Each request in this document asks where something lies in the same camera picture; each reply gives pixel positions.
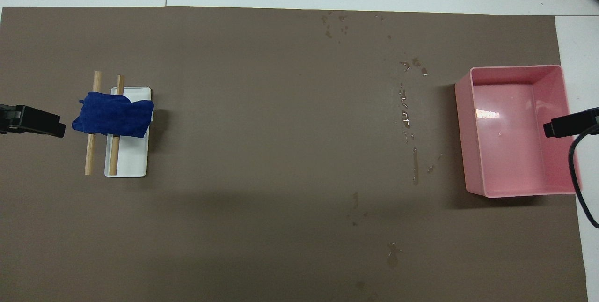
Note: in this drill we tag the dark blue towel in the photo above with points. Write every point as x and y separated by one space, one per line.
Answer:
112 117

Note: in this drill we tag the white towel rack base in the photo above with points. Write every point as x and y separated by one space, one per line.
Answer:
133 157

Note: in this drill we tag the pink plastic bin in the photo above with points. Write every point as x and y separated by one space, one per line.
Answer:
505 152

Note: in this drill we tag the brown table mat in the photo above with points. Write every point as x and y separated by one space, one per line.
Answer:
281 152

